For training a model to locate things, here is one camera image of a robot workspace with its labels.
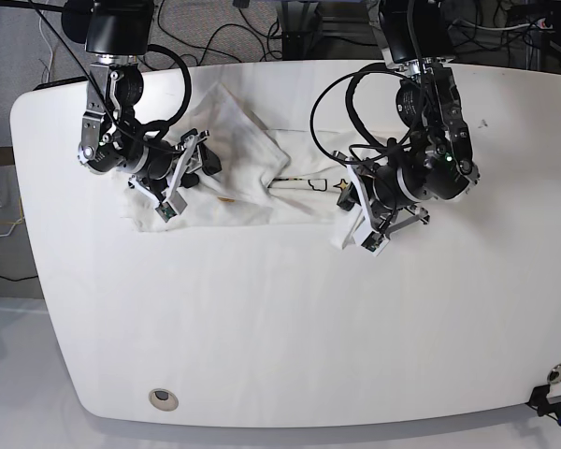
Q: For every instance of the black clamp with cable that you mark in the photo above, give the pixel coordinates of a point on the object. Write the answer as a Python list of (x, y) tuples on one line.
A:
[(540, 403)]

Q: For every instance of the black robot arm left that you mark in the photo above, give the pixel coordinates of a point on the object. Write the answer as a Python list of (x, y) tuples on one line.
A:
[(427, 100)]

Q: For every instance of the silver table grommet right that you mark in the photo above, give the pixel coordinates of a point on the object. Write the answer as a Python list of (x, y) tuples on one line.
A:
[(554, 375)]

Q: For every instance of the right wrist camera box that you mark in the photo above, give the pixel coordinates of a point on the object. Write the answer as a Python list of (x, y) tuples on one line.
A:
[(171, 207)]

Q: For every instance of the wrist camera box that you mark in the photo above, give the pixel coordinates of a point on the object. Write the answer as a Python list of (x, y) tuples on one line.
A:
[(171, 207), (373, 242)]

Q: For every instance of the white printed T-shirt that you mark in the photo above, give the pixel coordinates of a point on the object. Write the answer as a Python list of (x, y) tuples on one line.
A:
[(268, 177)]

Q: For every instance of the silver table grommet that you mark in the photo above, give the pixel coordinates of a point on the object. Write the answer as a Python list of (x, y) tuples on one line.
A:
[(163, 400), (554, 375)]

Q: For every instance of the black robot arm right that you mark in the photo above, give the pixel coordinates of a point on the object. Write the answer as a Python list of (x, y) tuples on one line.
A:
[(112, 137)]

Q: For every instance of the black aluminium frame post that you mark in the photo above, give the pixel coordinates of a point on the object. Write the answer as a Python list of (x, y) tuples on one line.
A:
[(300, 24)]

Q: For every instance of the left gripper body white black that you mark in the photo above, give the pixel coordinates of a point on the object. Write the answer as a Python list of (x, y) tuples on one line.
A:
[(390, 194)]

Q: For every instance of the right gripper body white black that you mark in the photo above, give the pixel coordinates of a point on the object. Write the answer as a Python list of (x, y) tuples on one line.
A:
[(158, 172)]

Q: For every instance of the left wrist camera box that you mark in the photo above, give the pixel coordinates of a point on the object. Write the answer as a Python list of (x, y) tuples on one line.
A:
[(373, 242)]

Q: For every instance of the silver table grommet left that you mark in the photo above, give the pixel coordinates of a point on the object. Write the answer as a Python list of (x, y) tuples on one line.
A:
[(163, 400)]

